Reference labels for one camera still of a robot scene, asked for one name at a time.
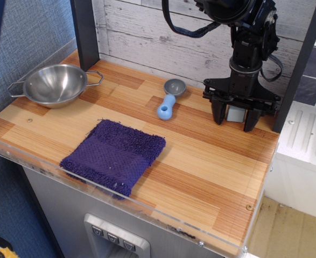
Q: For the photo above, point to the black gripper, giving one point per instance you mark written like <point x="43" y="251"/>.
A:
<point x="241" y="89"/>

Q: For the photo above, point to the yellow object at corner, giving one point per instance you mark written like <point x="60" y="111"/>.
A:
<point x="7" y="253"/>

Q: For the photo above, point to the light blue cube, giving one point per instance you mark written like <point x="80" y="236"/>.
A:
<point x="236" y="114"/>

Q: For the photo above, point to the blue grey toy scoop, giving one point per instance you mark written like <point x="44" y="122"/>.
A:
<point x="173" y="88"/>

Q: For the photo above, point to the white ribbed box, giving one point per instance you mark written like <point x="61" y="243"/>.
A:
<point x="292" y="177"/>

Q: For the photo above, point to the black frame post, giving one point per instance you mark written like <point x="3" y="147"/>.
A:
<point x="299" y="68"/>
<point x="85" y="32"/>

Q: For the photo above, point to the right black frame post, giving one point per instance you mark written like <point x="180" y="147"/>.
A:
<point x="299" y="68"/>

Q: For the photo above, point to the stainless steel bowl with handles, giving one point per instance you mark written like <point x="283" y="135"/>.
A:
<point x="58" y="85"/>

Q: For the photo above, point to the purple folded towel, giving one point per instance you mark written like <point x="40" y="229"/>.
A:
<point x="114" y="156"/>

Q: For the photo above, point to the silver button dispenser panel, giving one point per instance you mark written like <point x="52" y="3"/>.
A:
<point x="109" y="240"/>

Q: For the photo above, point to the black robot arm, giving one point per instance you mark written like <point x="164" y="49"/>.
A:
<point x="253" y="39"/>

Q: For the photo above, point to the clear acrylic table edge guard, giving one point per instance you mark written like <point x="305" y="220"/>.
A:
<point x="166" y="218"/>

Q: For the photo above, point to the left black frame post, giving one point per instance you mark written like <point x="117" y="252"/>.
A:
<point x="85" y="32"/>

